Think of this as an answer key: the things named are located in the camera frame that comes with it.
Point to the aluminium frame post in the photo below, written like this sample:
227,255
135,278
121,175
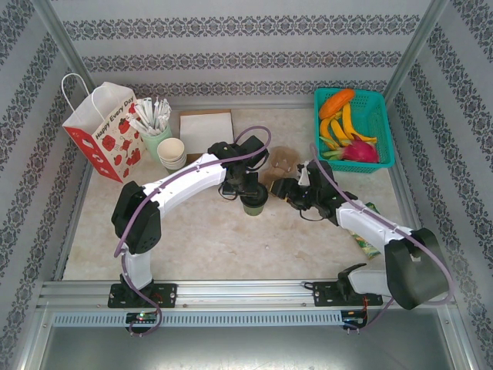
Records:
416,46
65,50

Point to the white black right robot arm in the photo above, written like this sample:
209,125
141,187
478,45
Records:
369,227

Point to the white napkin stack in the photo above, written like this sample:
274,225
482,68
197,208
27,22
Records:
204,131

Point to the yellow banana bunch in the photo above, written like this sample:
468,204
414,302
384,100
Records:
348,123

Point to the mint green straw holder cup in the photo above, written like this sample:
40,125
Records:
154,144

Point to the aluminium back rail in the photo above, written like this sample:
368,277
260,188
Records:
250,103

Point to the orange toy fruit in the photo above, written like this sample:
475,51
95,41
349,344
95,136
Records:
337,102

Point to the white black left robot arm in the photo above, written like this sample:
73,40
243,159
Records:
181,181

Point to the red white paper gift bag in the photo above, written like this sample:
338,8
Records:
111,131

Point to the black coffee cup lid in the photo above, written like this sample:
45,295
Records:
260,198

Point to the green yellow candy bag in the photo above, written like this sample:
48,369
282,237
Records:
369,248

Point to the white board on wood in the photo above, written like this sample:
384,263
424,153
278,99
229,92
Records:
204,111

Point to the teal plastic basket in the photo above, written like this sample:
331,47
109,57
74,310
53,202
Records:
381,127

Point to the pink dragon fruit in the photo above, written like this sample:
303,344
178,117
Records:
360,152

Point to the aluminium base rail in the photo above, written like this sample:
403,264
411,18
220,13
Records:
246,293

